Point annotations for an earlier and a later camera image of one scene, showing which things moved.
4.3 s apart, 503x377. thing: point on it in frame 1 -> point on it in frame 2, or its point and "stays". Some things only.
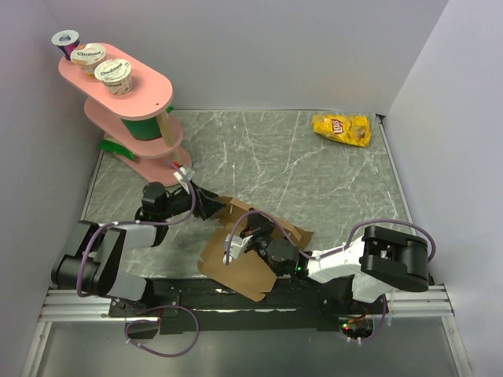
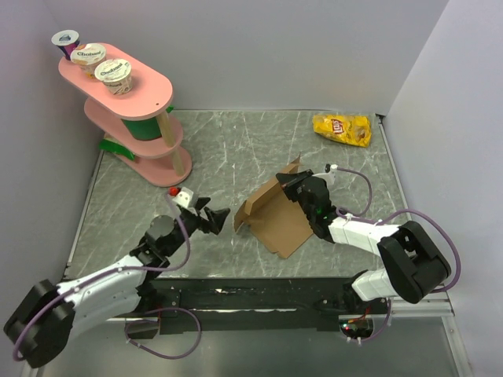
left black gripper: [208, 206] -> [216, 217]
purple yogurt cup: [66, 40] stays
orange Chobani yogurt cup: [88, 56] stays
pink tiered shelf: [134, 122] stays
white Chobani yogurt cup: [116, 74] stays
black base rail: [288, 305] stays
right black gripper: [257, 226] -> [289, 182]
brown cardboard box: [251, 275] -> [281, 225]
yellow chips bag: [343, 129] stays
